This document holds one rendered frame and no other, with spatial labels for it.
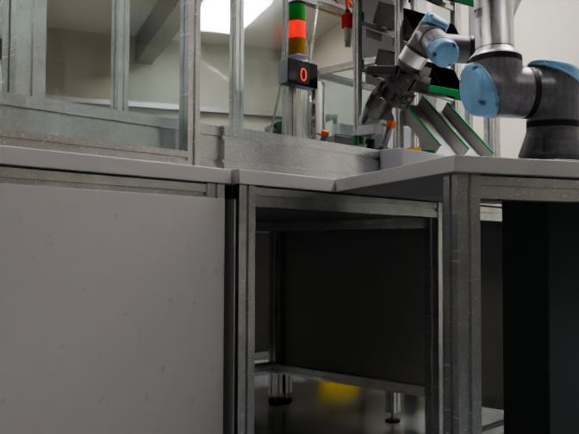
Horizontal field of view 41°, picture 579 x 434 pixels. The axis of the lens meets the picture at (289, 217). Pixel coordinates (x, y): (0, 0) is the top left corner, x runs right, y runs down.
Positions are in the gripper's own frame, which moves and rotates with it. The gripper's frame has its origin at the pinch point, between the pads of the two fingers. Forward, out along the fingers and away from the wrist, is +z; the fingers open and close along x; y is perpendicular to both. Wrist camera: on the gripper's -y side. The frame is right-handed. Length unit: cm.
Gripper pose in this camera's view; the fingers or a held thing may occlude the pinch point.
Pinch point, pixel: (369, 119)
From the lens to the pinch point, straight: 229.0
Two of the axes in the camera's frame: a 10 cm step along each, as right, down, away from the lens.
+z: -4.7, 7.8, 4.2
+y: 5.4, 6.3, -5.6
